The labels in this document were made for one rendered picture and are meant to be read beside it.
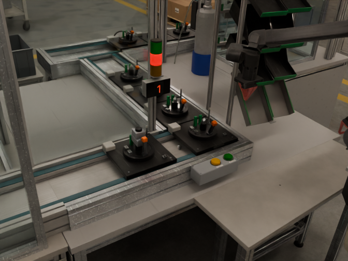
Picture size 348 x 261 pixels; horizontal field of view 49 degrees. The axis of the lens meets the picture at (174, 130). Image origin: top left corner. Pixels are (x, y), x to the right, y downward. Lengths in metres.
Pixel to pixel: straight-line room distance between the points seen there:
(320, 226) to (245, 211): 1.39
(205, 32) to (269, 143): 0.95
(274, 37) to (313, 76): 1.68
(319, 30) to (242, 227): 0.77
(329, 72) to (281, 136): 1.31
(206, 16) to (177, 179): 1.28
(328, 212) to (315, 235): 0.28
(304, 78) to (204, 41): 0.89
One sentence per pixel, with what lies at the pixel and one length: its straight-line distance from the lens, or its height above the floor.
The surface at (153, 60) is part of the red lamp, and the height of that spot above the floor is 1.33.
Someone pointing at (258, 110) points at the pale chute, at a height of 1.04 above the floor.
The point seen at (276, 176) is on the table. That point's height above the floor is 0.86.
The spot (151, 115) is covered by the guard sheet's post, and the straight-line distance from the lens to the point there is 1.77.
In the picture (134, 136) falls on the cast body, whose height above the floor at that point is 1.06.
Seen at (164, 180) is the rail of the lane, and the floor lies 0.93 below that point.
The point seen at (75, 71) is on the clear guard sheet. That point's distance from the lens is 1.53.
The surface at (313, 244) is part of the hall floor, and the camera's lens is 2.77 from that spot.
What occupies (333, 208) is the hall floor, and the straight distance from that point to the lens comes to 3.09.
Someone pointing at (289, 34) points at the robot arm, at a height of 1.51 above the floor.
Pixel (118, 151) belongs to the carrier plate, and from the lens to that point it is 1.66.
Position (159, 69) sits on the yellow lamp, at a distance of 1.63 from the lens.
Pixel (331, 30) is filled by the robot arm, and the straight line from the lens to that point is 1.47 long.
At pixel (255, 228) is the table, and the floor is 0.86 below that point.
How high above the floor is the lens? 1.92
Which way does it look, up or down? 32 degrees down
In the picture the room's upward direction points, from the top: 3 degrees clockwise
